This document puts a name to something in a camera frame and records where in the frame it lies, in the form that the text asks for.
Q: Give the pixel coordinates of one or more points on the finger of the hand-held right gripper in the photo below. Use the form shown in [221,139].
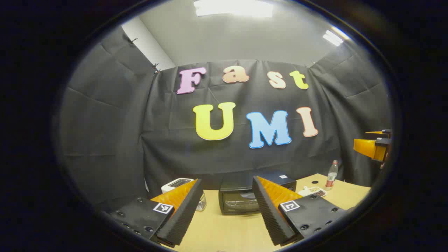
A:
[367,147]
[379,133]

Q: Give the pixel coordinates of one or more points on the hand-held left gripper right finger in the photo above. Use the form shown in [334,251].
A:
[269,217]

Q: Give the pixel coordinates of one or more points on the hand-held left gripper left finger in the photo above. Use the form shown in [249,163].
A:
[185,213]

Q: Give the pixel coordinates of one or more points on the black electric oven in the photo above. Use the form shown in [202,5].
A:
[238,199]

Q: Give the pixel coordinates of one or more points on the white toaster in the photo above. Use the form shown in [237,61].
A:
[176,183]

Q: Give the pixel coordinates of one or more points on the clear bottle with red label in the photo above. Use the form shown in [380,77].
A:
[331,176]

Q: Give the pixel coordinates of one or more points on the white divided plate of beans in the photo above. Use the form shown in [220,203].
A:
[315,192]

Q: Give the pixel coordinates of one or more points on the small ceiling light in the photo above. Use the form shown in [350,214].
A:
[334,36]

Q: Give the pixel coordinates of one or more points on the large ceiling light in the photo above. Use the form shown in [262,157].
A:
[232,7]

